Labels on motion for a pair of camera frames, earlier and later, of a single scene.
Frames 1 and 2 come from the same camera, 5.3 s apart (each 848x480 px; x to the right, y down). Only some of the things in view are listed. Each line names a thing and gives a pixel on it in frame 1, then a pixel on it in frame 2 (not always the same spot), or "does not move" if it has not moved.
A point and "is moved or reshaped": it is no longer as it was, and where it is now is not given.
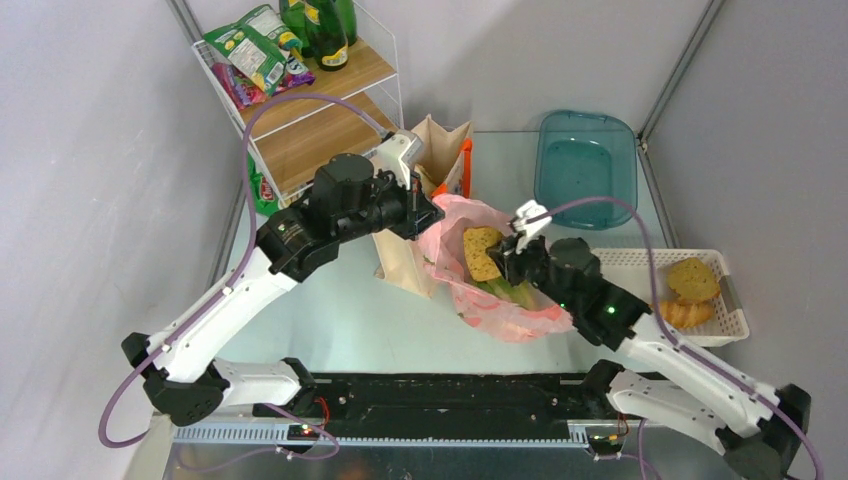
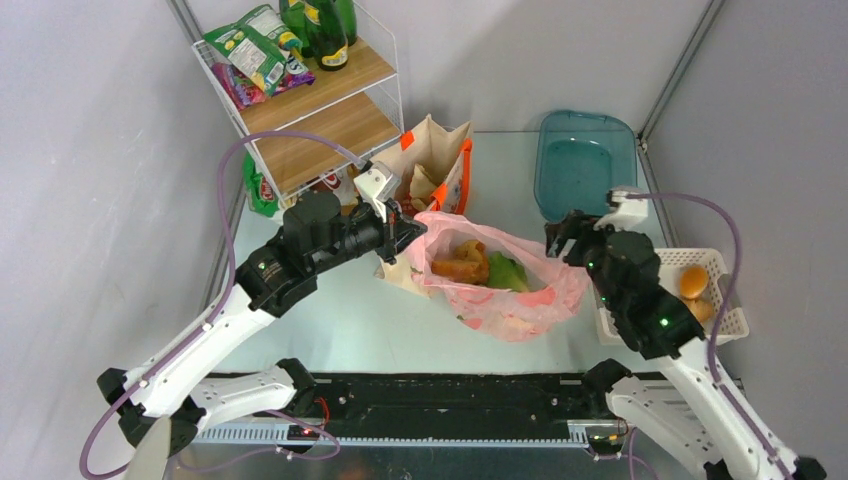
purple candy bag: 240,92 does not move
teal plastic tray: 586,154 does not move
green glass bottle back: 347,13 does not move
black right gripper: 511,258 -> 570,241
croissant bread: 685,315 is moved or reshaped
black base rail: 456,405 does not move
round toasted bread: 482,267 -> 463,271
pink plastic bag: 442,246 is moved or reshaped
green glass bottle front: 328,34 does not move
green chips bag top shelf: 259,45 does not move
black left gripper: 416,211 -> 391,235
